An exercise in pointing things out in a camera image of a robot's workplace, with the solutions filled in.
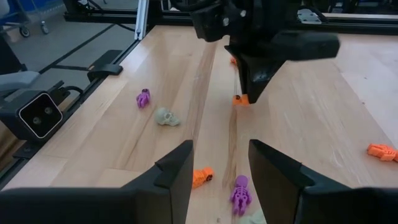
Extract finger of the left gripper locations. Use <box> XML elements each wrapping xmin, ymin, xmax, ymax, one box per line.
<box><xmin>224</xmin><ymin>45</ymin><xmax>251</xmax><ymax>100</ymax></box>
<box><xmin>248</xmin><ymin>49</ymin><xmax>286</xmax><ymax>105</ymax></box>

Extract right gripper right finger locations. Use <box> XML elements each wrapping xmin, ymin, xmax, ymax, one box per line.
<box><xmin>248</xmin><ymin>139</ymin><xmax>398</xmax><ymax>224</ymax></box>

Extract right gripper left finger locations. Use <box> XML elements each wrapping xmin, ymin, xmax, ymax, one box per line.
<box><xmin>0</xmin><ymin>139</ymin><xmax>195</xmax><ymax>224</ymax></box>

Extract pale grey skull toy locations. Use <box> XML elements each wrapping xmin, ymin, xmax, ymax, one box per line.
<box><xmin>154</xmin><ymin>107</ymin><xmax>181</xmax><ymax>127</ymax></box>
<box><xmin>239</xmin><ymin>208</ymin><xmax>267</xmax><ymax>224</ymax></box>

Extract purple skeleton toy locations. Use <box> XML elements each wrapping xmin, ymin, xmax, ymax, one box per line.
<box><xmin>136</xmin><ymin>88</ymin><xmax>151</xmax><ymax>109</ymax></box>
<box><xmin>229</xmin><ymin>175</ymin><xmax>252</xmax><ymax>217</ymax></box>

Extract silver aluminium bar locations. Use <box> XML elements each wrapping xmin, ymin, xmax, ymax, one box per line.
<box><xmin>134</xmin><ymin>0</ymin><xmax>150</xmax><ymax>40</ymax></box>

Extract grey chair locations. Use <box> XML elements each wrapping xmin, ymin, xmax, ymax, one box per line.
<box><xmin>0</xmin><ymin>70</ymin><xmax>41</xmax><ymax>94</ymax></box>

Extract blue bin cart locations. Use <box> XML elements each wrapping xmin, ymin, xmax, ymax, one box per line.
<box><xmin>0</xmin><ymin>0</ymin><xmax>65</xmax><ymax>38</ymax></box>

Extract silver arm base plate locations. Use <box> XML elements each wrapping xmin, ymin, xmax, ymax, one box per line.
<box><xmin>297</xmin><ymin>8</ymin><xmax>323</xmax><ymax>25</ymax></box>

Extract table level camera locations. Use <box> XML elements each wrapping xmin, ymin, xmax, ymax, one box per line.
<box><xmin>0</xmin><ymin>90</ymin><xmax>65</xmax><ymax>142</ymax></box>

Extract black table edge bracket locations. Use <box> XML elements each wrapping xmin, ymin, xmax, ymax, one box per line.
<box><xmin>86</xmin><ymin>49</ymin><xmax>124</xmax><ymax>82</ymax></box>

